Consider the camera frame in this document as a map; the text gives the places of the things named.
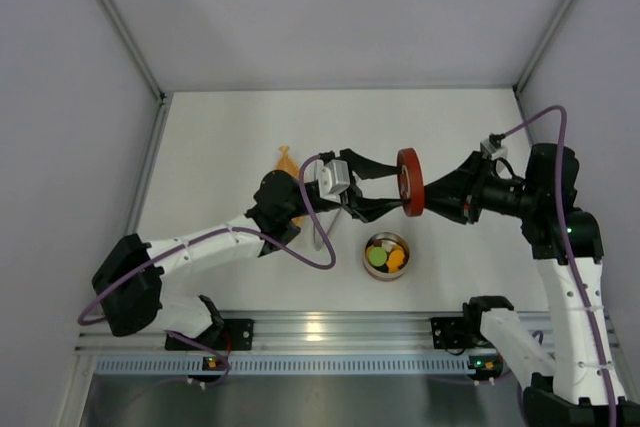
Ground red round lid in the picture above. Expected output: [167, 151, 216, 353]
[396, 148, 425, 217]

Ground green round food piece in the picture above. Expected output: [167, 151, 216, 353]
[366, 247, 388, 268]

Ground steel serving tongs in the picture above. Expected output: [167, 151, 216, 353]
[312, 209, 344, 251]

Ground orange food chunk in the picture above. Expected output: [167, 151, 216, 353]
[386, 249, 405, 273]

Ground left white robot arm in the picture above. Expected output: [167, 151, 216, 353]
[91, 149, 407, 339]

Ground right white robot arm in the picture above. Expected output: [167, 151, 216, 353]
[424, 143, 639, 426]

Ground round steel lunch box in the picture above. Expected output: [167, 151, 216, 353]
[361, 232, 410, 282]

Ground orange leaf-shaped plate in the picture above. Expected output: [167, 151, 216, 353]
[273, 144, 306, 228]

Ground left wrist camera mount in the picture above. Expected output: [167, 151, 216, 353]
[315, 159, 351, 203]

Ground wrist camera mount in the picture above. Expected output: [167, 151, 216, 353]
[315, 159, 351, 203]
[480, 134, 508, 161]

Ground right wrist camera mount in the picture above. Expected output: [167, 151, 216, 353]
[480, 134, 508, 161]

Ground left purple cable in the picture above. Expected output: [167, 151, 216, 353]
[77, 153, 336, 388]

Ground purple cable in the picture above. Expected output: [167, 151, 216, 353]
[499, 105, 619, 427]
[77, 153, 336, 388]

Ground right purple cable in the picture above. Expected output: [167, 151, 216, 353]
[499, 105, 619, 427]

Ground aluminium front rail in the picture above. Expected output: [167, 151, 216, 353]
[74, 310, 621, 354]

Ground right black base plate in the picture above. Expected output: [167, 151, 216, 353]
[430, 317, 479, 355]

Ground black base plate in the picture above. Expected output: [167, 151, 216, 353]
[430, 317, 479, 355]
[192, 318, 254, 351]

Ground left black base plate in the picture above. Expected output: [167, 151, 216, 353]
[192, 318, 254, 351]

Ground slotted grey cable duct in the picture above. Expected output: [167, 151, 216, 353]
[94, 354, 503, 376]

